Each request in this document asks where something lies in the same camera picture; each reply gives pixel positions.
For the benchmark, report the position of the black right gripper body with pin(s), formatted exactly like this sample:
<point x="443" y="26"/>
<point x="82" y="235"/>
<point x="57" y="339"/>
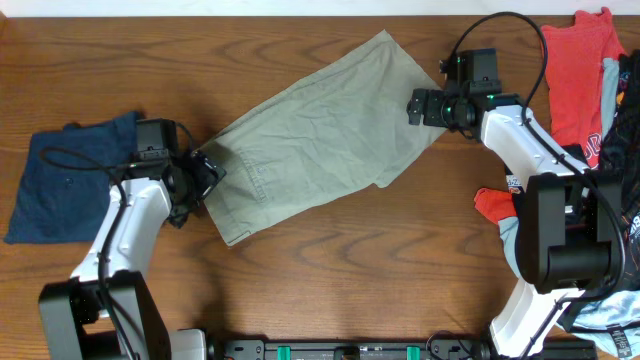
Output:
<point x="441" y="109"/>

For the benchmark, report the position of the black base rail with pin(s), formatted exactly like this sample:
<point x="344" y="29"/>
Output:
<point x="439" y="348"/>

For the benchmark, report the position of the folded navy blue shorts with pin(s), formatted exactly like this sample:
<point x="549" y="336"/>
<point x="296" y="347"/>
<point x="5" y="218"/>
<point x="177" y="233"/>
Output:
<point x="57" y="205"/>

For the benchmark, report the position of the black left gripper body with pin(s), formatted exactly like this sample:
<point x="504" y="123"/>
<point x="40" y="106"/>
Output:
<point x="198" y="177"/>

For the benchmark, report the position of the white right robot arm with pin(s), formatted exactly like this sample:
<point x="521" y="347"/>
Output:
<point x="569" y="245"/>

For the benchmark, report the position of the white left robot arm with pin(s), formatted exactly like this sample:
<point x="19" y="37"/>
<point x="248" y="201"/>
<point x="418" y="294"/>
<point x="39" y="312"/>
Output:
<point x="105" y="309"/>

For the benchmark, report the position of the khaki shorts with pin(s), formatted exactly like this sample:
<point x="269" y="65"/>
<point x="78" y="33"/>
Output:
<point x="330" y="134"/>

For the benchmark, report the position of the red t-shirt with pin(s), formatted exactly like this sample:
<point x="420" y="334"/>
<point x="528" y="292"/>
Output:
<point x="582" y="76"/>

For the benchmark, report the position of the black orange patterned jersey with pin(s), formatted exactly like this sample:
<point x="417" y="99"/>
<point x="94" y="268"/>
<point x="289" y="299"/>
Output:
<point x="620" y="165"/>

